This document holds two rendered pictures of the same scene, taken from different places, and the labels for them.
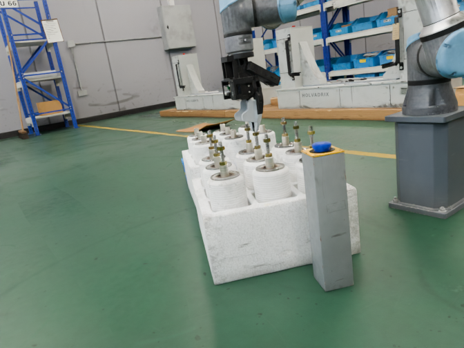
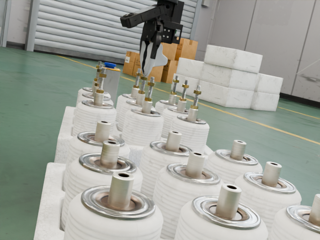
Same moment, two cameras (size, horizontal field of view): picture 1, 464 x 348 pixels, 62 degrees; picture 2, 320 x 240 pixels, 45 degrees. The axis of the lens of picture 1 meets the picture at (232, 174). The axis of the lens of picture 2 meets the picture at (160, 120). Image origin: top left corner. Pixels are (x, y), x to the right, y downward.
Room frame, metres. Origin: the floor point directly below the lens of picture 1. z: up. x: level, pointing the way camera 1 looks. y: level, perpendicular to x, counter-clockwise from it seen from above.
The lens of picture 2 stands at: (2.13, -0.11, 0.41)
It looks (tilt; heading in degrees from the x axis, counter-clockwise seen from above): 10 degrees down; 175
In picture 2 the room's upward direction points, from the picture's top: 11 degrees clockwise
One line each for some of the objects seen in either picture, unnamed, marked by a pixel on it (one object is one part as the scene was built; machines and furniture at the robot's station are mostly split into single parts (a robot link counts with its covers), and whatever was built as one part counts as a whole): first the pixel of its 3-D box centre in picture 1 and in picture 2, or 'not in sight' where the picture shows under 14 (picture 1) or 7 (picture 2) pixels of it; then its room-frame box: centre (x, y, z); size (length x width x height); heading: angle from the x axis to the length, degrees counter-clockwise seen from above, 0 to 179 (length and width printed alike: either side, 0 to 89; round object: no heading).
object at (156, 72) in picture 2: not in sight; (148, 67); (-2.85, 0.06, 0.15); 0.30 x 0.24 x 0.30; 33
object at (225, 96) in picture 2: not in sight; (225, 94); (-1.69, 0.82, 0.09); 0.39 x 0.39 x 0.18; 37
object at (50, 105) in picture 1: (50, 108); not in sight; (6.19, 2.64, 0.36); 0.31 x 0.25 x 0.20; 124
